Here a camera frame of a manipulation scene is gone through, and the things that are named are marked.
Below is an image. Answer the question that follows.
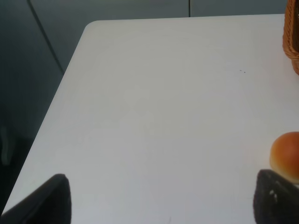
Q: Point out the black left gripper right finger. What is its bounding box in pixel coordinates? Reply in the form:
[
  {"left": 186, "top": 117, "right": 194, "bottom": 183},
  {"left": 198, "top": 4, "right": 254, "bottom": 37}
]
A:
[{"left": 253, "top": 169, "right": 299, "bottom": 224}]

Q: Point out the orange wicker basket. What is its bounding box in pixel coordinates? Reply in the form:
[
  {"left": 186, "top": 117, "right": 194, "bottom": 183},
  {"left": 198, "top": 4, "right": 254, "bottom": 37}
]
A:
[{"left": 283, "top": 0, "right": 299, "bottom": 75}]

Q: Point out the round bread bun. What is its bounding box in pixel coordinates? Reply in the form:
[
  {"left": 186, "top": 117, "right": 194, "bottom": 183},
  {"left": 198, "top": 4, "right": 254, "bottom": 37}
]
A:
[{"left": 270, "top": 132, "right": 299, "bottom": 185}]

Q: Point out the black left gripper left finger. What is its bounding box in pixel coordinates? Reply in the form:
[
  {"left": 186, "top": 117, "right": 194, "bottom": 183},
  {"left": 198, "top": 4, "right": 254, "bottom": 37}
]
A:
[{"left": 0, "top": 174, "right": 72, "bottom": 224}]

